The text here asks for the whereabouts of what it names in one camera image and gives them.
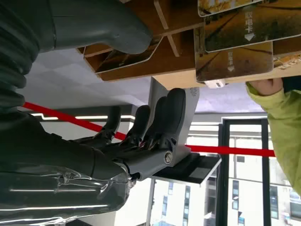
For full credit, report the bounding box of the card with yellow tree picture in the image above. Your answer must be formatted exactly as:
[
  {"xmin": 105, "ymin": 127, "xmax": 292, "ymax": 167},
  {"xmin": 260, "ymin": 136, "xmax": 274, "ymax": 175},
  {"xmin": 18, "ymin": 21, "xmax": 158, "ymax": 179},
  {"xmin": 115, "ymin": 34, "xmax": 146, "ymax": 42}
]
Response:
[{"xmin": 198, "ymin": 0, "xmax": 265, "ymax": 18}]

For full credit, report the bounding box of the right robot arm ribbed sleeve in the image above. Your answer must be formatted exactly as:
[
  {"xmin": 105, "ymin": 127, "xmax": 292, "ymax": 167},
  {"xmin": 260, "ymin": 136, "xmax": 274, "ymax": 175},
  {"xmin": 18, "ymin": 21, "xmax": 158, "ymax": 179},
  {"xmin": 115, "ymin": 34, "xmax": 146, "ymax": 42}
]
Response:
[{"xmin": 0, "ymin": 0, "xmax": 41, "ymax": 114}]

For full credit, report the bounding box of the brown card with white arrow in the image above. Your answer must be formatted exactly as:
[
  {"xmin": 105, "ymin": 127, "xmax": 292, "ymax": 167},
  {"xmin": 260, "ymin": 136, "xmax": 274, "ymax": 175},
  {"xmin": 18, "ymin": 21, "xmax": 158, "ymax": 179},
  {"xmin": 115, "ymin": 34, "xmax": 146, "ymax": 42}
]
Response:
[
  {"xmin": 194, "ymin": 26, "xmax": 275, "ymax": 83},
  {"xmin": 204, "ymin": 0, "xmax": 301, "ymax": 53}
]

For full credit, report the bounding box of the black door frame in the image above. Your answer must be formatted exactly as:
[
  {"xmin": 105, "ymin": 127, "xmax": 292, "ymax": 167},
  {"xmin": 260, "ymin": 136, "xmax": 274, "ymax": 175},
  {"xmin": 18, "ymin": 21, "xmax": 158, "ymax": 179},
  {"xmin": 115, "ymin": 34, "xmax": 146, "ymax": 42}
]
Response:
[{"xmin": 215, "ymin": 118, "xmax": 272, "ymax": 226}]

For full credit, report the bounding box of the wooden card holder rack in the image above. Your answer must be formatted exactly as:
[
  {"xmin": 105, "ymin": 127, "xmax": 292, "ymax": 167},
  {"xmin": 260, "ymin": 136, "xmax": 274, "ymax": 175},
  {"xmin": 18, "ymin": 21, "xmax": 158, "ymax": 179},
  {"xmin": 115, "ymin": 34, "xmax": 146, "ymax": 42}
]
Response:
[{"xmin": 76, "ymin": 0, "xmax": 301, "ymax": 90}]

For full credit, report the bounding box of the brown card with white edge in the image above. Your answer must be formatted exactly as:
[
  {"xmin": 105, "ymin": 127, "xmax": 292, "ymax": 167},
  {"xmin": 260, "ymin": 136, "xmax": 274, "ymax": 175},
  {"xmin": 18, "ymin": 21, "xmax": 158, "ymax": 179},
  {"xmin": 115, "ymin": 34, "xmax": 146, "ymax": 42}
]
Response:
[{"xmin": 95, "ymin": 36, "xmax": 163, "ymax": 74}]

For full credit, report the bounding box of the small white device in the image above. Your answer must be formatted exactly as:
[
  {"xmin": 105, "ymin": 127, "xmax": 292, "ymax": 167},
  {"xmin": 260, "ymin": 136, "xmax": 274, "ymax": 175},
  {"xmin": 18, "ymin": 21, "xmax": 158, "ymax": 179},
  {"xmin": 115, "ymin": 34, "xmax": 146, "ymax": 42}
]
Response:
[{"xmin": 204, "ymin": 79, "xmax": 227, "ymax": 89}]

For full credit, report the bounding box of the red barrier belt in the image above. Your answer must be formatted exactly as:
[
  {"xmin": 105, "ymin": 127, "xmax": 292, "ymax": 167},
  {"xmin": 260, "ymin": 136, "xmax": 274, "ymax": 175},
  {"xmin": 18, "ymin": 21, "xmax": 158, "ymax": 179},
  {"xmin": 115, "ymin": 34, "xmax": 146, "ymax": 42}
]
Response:
[{"xmin": 22, "ymin": 101, "xmax": 276, "ymax": 158}]

